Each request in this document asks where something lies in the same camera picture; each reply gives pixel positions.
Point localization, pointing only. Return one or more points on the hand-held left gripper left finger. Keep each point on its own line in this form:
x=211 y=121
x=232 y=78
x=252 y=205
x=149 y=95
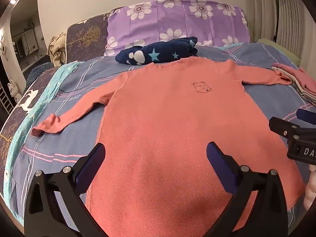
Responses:
x=93 y=161

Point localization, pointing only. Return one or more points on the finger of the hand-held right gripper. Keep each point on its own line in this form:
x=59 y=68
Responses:
x=307 y=116
x=281 y=127

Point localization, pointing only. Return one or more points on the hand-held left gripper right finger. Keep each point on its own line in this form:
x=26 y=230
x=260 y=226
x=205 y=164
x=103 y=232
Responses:
x=217 y=161

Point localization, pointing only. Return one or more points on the orange long-sleeved sweater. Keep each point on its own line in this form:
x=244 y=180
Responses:
x=172 y=118

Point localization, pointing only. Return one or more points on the stack of folded clothes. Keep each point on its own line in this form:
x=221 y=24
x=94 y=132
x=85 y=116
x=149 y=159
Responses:
x=301 y=81

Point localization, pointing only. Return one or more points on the person's right hand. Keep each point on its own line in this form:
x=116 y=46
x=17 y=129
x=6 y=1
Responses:
x=311 y=192

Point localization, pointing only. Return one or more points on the blue plaid bed sheet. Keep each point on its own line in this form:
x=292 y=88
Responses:
x=74 y=79

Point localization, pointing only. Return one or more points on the dark tree print quilt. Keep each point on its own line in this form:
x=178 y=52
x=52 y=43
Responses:
x=19 y=118

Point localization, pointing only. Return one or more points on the white cat figurine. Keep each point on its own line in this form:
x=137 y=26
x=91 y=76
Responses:
x=13 y=91

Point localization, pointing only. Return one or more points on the white rack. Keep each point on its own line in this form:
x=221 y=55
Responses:
x=5 y=100

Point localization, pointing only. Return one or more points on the black floor lamp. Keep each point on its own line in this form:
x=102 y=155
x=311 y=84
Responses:
x=278 y=5

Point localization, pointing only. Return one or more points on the beige knitted garment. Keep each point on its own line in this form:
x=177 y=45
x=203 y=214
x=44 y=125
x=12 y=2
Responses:
x=56 y=50

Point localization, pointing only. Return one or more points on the dark tree print pillow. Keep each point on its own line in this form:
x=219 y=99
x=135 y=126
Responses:
x=86 y=39

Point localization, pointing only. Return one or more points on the navy star print blanket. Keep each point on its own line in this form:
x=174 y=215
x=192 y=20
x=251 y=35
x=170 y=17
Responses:
x=153 y=53

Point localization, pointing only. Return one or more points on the purple floral pillow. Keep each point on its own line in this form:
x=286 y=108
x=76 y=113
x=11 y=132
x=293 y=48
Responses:
x=172 y=19

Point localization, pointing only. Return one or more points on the wall mirror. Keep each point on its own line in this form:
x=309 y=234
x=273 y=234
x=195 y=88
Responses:
x=24 y=34

